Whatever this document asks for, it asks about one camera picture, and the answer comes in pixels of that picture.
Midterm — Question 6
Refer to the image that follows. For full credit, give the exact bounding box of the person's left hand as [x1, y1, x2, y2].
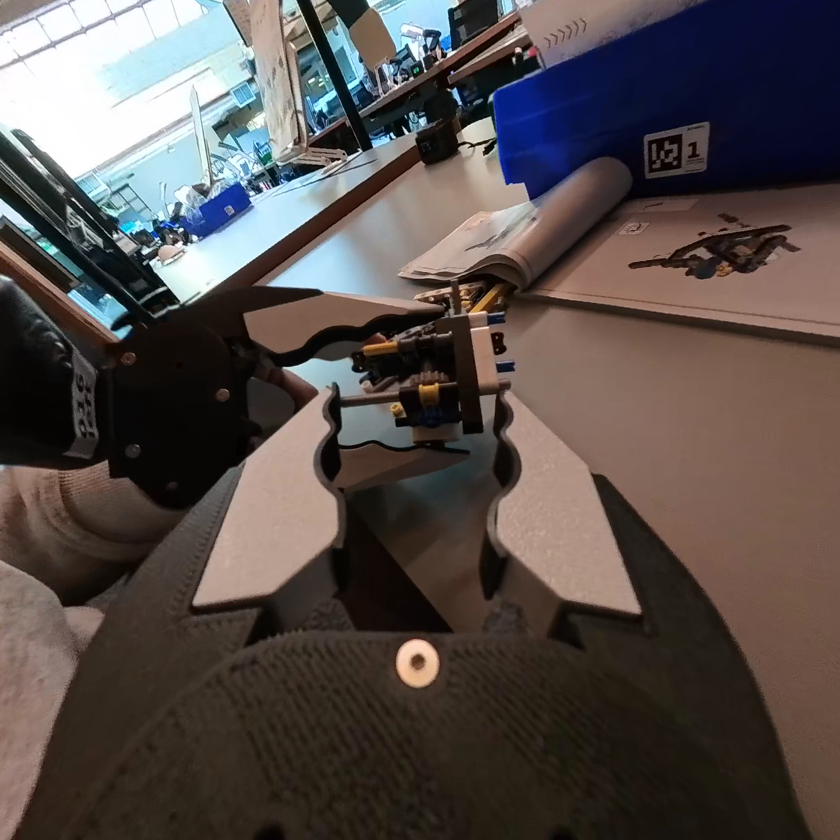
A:
[252, 365, 322, 411]

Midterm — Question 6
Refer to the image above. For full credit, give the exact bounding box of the lego technic model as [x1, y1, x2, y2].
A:
[351, 279, 517, 454]

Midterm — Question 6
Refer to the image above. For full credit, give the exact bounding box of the pile of loose lego pieces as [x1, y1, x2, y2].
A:
[412, 279, 514, 315]

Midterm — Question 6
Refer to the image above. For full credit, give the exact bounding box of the person's left forearm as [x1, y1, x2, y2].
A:
[0, 459, 188, 605]

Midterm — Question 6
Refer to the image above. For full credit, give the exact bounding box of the black framed glass panel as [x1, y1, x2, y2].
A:
[0, 125, 181, 329]

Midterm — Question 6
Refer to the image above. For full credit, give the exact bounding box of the black pole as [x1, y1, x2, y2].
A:
[295, 0, 373, 153]

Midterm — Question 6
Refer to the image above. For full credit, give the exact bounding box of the blue plastic bin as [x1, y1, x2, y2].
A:
[491, 0, 840, 199]
[179, 182, 255, 242]

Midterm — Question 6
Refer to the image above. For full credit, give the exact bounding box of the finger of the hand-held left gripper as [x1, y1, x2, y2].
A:
[243, 292, 448, 368]
[336, 438, 473, 493]

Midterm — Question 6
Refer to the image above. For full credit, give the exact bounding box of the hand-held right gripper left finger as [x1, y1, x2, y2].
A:
[190, 384, 347, 631]

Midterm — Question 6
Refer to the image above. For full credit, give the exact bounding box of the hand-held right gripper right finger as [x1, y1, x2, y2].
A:
[481, 392, 644, 636]

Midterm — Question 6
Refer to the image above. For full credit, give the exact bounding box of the lego instruction booklet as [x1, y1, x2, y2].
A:
[397, 159, 840, 347]

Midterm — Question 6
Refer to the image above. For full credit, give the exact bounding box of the white laptop stand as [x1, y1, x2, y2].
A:
[251, 0, 343, 177]

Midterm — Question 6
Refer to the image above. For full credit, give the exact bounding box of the white cardboard box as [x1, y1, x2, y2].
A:
[518, 0, 690, 68]

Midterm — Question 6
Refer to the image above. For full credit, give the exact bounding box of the black cube device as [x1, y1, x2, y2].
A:
[415, 123, 465, 166]

